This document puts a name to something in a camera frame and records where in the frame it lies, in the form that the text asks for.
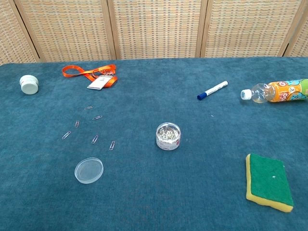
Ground blue table cloth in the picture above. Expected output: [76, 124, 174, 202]
[0, 56, 308, 231]

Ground orange lanyard strap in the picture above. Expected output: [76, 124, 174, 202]
[62, 64, 119, 89]

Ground empty orange label plastic bottle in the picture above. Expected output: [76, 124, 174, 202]
[240, 78, 308, 104]

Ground clear round plastic lid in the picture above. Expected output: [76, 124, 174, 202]
[74, 157, 104, 185]

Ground white marker with blue cap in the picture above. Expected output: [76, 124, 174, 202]
[197, 80, 229, 101]

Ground woven wooden folding screen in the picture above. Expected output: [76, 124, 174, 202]
[0, 0, 308, 66]

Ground small clear round container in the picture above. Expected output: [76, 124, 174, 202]
[155, 122, 181, 151]

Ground white badge card holder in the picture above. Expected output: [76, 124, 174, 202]
[87, 76, 109, 90]

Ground small white plastic jar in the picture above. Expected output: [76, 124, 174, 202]
[19, 75, 39, 95]

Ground green and yellow sponge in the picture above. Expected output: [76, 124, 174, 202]
[245, 153, 295, 213]

